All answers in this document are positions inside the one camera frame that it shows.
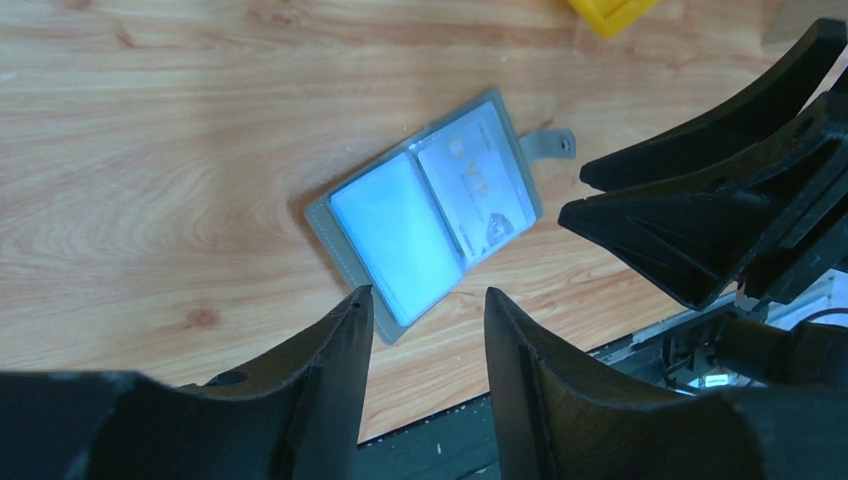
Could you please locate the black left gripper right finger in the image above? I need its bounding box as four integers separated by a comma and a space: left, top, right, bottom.
484, 288, 847, 479

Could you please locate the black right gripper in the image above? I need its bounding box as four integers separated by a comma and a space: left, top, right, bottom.
559, 18, 847, 310

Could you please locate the white VIP card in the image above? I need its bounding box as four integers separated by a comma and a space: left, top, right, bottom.
417, 101, 536, 268

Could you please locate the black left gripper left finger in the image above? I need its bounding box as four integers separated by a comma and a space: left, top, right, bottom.
1, 286, 374, 479

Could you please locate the yellow plastic bin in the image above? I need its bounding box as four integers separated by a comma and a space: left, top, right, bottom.
567, 0, 659, 39

